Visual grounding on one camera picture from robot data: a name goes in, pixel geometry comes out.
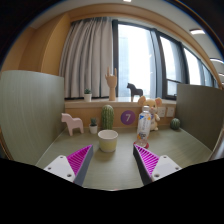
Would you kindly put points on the wooden hand model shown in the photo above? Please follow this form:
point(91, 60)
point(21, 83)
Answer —
point(112, 83)

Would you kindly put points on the pale yellow paper cup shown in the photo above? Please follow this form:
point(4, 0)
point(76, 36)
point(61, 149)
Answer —
point(107, 140)

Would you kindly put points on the beige curtain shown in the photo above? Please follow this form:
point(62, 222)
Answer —
point(87, 53)

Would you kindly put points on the white wall socket left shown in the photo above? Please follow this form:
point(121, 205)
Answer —
point(161, 111)

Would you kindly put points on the clear plastic water bottle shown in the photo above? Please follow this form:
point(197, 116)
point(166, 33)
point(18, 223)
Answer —
point(144, 123)

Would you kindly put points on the small potted plant on table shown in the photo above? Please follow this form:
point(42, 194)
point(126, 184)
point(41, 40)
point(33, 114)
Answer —
point(93, 126)

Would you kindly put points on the round green cactus ball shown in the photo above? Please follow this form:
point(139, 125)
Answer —
point(175, 124)

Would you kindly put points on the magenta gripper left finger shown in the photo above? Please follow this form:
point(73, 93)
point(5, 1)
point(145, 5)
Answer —
point(73, 167)

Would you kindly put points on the small potted plant on sill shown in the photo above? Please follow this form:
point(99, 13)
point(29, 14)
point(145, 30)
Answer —
point(87, 95)

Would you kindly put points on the left green divider panel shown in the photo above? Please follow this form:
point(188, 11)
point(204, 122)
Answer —
point(31, 104)

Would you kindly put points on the tall green cactus decoration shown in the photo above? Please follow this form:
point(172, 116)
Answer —
point(107, 116)

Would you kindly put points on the purple number seven sticker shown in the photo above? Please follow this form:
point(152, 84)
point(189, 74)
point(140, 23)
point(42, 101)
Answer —
point(128, 117)

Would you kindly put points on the black toy horse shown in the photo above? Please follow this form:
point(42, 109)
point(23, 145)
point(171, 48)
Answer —
point(134, 91)

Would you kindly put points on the white wall socket right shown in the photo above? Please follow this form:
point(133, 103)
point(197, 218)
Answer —
point(170, 112)

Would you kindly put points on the plush mouse toy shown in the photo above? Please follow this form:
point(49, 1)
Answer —
point(153, 105)

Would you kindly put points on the green divider panel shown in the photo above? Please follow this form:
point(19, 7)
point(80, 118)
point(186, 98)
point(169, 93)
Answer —
point(200, 110)
point(31, 104)

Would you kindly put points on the white wall socket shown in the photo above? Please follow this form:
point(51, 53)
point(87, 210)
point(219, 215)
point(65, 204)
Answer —
point(161, 111)
point(170, 112)

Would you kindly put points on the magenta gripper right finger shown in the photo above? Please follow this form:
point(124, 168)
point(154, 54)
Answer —
point(151, 166)

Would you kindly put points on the right green divider panel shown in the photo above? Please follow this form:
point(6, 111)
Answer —
point(200, 110)

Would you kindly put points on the pink toy horse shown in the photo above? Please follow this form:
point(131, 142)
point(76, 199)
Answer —
point(72, 123)

